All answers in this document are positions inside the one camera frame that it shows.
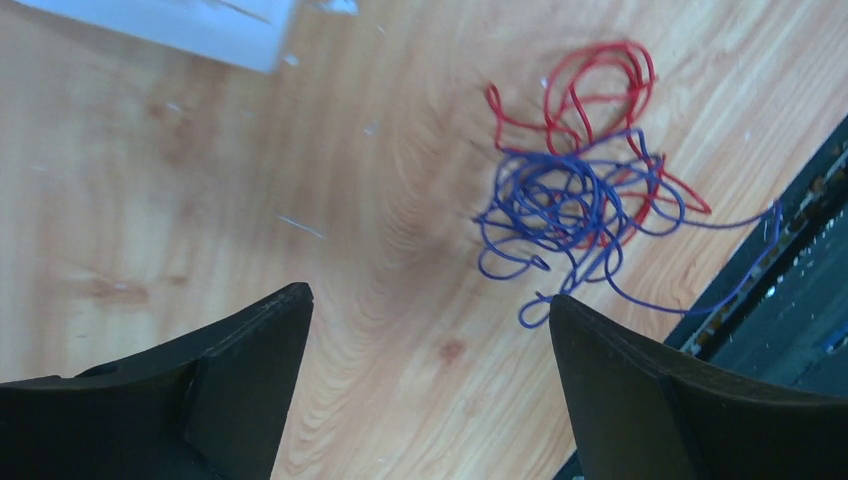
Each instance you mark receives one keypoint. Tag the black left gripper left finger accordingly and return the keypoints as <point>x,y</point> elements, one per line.
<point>210,404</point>

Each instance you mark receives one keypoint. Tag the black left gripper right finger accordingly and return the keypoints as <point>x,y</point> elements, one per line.
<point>640,409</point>

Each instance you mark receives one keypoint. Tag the white plastic bin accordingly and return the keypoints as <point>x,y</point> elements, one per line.
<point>246,34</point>

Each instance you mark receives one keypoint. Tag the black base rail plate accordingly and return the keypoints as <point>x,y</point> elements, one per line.
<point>777,312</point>

